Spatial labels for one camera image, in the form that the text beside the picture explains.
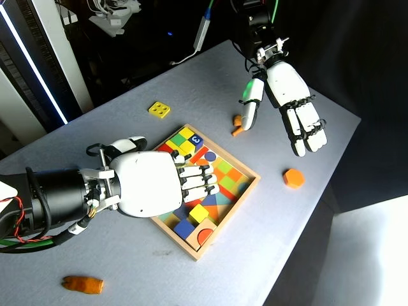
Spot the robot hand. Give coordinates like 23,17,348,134
239,61,329,157
108,136,221,219

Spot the blue number three block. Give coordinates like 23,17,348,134
187,133,205,150

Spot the yellow four-hole block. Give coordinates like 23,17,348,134
148,101,171,120

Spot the red half-round block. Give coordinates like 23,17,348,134
197,228,214,245

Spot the orange object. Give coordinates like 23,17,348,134
282,168,306,189

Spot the orange chicken wing toy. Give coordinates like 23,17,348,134
231,114,246,138

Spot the grey table cloth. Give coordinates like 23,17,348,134
0,40,362,306

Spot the wooden puzzle tray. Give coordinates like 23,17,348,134
149,123,261,262

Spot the black backdrop cloth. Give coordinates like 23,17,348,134
283,0,408,214

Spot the orange fried food toy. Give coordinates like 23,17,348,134
61,275,105,295

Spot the white cable adapter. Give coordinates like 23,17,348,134
193,15,212,52

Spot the white light frame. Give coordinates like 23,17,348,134
0,0,94,143

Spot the white plastic mount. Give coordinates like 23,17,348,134
87,0,143,38

